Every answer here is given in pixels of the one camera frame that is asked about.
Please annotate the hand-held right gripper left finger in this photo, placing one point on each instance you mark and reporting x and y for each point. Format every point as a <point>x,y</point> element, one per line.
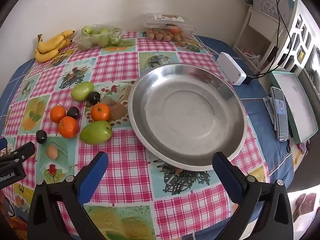
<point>93,173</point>

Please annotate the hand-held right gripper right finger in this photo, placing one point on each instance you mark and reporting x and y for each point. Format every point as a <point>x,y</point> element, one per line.
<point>226,175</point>

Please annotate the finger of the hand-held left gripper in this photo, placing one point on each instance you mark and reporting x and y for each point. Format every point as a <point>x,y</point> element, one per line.
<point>2,143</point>
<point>23,151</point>

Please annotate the dark cherry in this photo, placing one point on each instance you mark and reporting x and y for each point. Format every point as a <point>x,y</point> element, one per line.
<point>41,137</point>
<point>73,112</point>
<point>94,98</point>

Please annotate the round brown longan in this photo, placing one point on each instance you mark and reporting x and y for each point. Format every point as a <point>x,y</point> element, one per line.
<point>52,152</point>

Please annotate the large green jujube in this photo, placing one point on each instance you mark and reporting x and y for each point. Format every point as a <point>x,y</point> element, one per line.
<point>82,91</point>
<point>95,133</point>

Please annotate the orange tangerine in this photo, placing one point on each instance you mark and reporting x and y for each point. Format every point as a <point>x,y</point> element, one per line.
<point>68,127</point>
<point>57,114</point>
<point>175,30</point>
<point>100,112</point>

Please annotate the round steel basin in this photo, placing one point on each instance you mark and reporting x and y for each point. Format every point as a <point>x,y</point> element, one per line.
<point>187,115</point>

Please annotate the pink plaid printed tablecloth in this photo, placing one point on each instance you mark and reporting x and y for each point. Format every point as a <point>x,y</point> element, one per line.
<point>120,155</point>

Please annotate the grey phone holder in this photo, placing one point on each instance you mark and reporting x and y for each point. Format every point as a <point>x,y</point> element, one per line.
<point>269,107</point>

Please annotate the smartphone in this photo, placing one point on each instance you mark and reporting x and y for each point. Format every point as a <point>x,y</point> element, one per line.
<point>280,115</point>

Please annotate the brown printed package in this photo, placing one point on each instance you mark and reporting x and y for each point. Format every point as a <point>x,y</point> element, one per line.
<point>305,206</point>

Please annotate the green rimmed tray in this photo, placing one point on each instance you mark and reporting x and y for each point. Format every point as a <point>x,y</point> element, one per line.
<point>297,105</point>

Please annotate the yellow banana bunch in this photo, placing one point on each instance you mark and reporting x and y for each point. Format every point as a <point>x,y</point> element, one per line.
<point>50,48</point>

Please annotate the white power adapter box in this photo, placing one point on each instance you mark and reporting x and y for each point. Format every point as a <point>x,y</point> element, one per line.
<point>231,67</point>

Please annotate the bag of green apples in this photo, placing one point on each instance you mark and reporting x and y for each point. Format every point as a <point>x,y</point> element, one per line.
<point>82,43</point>

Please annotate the white wooden stand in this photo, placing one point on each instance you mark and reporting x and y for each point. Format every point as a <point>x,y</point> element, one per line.
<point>252,37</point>

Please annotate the pile of longans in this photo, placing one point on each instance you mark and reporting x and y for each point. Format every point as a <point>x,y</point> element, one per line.
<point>160,34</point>

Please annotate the white cubby organizer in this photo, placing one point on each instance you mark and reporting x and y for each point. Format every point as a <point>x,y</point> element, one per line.
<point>300,37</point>

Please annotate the clear plastic lidded box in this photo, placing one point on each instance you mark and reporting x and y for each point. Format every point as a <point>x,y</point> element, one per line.
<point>165,20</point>

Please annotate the white stamped bag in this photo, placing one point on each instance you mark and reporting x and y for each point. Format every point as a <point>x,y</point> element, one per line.
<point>270,2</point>

